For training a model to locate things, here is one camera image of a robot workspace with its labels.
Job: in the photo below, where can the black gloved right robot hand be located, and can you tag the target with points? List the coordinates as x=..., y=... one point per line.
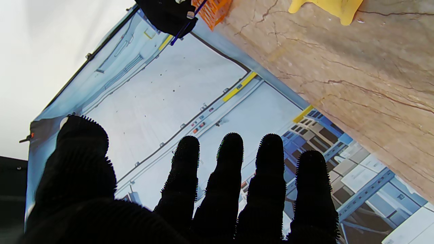
x=166, y=15

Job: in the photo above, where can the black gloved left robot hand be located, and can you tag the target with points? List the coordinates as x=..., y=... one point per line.
x=220, y=210

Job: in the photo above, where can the dark purple glass rod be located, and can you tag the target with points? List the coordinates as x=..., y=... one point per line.
x=179, y=34

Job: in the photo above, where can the yellow cloth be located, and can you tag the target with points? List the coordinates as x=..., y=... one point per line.
x=325, y=6

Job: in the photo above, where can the orange test tube rack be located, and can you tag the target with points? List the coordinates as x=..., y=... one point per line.
x=215, y=12

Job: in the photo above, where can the printed warehouse backdrop banner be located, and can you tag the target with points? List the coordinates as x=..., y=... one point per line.
x=169, y=95

